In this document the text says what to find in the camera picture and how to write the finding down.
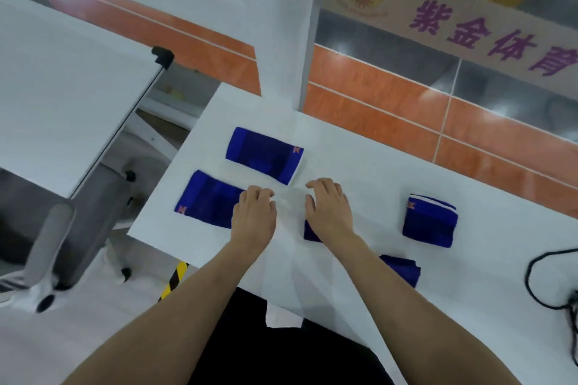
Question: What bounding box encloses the person's right hand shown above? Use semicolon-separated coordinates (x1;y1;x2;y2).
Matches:
305;178;358;244

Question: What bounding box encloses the white pillar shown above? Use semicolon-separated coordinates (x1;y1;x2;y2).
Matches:
238;0;322;113

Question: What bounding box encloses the black cable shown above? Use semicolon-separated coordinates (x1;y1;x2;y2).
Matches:
524;248;578;368

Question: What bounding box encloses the person's right forearm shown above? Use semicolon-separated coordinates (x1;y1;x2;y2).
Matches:
322;233;523;385

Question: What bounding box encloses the white folding table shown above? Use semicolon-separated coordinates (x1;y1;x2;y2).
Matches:
0;0;176;315

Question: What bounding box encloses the folded blue wristband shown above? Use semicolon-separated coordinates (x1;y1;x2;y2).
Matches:
402;194;459;248

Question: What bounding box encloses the yellow black floor tape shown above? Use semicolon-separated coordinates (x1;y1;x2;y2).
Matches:
157;261;189;302

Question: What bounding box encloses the person's left forearm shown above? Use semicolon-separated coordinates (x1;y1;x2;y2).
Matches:
61;236;272;385

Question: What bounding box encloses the white table cover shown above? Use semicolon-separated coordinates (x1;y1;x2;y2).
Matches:
127;82;578;385

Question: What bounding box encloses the person's black clothing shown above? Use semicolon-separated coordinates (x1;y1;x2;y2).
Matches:
187;287;396;385

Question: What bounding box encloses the banner with purple characters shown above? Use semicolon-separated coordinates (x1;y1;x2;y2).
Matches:
316;0;578;102

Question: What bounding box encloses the person's left hand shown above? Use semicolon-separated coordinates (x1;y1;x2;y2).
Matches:
231;185;277;246

